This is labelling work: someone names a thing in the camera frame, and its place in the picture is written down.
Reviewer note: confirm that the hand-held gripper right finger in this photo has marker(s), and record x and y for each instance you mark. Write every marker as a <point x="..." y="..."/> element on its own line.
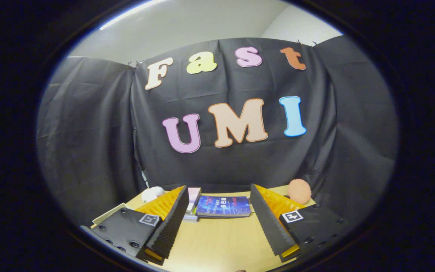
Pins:
<point x="312" y="226"/>

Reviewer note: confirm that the grey fabric storage box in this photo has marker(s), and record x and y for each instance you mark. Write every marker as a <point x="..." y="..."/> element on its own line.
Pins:
<point x="106" y="215"/>

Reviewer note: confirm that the black backdrop cloth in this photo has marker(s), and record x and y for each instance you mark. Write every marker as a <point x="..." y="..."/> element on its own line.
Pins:
<point x="240" y="166"/>

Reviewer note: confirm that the white plush toy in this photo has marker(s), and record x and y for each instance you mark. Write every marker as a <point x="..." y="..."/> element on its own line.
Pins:
<point x="152" y="193"/>

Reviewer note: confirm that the blue cover book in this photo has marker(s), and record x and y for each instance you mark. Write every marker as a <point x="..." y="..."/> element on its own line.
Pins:
<point x="223" y="206"/>

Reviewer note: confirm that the orange fuzzy ball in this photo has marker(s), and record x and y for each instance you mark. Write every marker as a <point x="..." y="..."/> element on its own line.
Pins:
<point x="300" y="190"/>

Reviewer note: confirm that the white paperback book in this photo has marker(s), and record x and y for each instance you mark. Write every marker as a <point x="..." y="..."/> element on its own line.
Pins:
<point x="190" y="217"/>

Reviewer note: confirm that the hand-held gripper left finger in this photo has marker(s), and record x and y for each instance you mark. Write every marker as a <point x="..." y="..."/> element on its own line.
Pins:
<point x="127" y="230"/>

